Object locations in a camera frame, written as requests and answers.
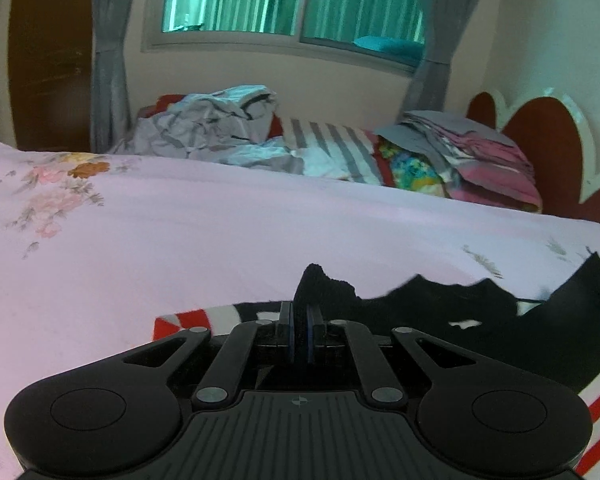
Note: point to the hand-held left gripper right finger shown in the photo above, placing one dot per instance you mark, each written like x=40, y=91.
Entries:
x=310, y=332

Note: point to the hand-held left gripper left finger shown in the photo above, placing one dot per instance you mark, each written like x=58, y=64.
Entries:
x=291, y=332

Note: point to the striped cartoon print sweater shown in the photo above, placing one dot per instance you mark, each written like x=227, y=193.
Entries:
x=430, y=310

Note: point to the pile of grey crumpled clothes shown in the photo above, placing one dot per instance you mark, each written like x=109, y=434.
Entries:
x=205, y=127

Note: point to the bed with pink floral sheet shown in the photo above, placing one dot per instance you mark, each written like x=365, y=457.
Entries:
x=180, y=260

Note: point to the white and red scalloped headboard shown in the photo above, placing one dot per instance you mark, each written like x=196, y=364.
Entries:
x=545, y=145

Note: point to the grey and white striped pillow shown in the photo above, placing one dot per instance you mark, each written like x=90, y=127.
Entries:
x=335, y=152

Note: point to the stack of pink folded bedding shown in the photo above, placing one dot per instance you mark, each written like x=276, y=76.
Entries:
x=480, y=160

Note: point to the colourful floral cloth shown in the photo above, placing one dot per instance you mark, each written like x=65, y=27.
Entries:
x=412, y=170

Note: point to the red cloth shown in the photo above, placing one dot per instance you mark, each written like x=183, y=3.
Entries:
x=164, y=102

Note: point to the teal cloth on window sill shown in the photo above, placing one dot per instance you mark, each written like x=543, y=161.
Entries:
x=390, y=46

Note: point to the grey curtain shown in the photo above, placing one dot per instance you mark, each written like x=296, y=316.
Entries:
x=109, y=60
x=440, y=35

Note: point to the window with green glass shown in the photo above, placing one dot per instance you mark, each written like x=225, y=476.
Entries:
x=260, y=0

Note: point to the brown wooden door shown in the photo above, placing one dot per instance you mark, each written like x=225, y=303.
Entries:
x=50, y=60

